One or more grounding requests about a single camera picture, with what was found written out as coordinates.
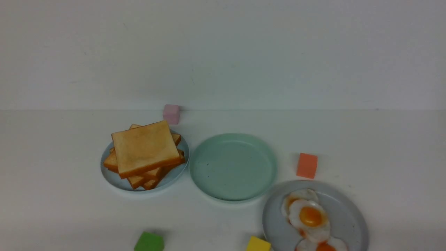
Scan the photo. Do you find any toast slice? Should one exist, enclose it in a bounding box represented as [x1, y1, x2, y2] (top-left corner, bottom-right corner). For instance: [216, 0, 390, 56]
[127, 165, 175, 190]
[111, 120, 181, 178]
[103, 147, 185, 180]
[109, 124, 181, 154]

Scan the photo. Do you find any fried egg top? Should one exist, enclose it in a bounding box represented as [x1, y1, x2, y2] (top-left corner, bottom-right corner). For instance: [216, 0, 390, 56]
[280, 188, 319, 217]

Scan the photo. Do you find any fried egg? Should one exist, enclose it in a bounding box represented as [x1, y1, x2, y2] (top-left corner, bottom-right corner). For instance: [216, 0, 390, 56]
[288, 199, 330, 243]
[295, 237, 348, 251]
[280, 188, 319, 217]

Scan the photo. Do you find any mint green centre plate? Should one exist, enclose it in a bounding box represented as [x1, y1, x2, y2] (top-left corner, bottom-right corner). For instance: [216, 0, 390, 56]
[188, 133, 278, 203]

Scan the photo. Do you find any pink cube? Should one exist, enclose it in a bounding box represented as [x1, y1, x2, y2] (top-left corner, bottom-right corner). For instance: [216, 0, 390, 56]
[162, 104, 180, 124]

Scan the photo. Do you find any light blue bread plate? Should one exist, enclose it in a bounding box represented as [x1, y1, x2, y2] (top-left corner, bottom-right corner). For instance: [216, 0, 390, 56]
[100, 136, 191, 198]

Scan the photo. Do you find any orange cube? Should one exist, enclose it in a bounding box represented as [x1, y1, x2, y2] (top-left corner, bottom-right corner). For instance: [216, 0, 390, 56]
[296, 153, 318, 179]

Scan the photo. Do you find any yellow cube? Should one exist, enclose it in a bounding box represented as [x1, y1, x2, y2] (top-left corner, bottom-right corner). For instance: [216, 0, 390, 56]
[245, 236, 271, 251]

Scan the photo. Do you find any fried egg middle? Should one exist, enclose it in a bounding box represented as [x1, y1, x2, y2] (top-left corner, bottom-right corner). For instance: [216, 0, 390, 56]
[288, 199, 330, 243]

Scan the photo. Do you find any green cube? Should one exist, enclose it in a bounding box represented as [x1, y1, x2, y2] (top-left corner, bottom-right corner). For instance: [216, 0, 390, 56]
[133, 231, 164, 251]

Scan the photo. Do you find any grey egg plate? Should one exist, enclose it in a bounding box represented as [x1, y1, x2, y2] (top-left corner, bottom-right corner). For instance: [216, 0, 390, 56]
[262, 181, 369, 251]

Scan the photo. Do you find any fried egg bottom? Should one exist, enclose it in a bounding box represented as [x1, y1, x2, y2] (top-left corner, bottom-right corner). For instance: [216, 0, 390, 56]
[295, 237, 348, 251]

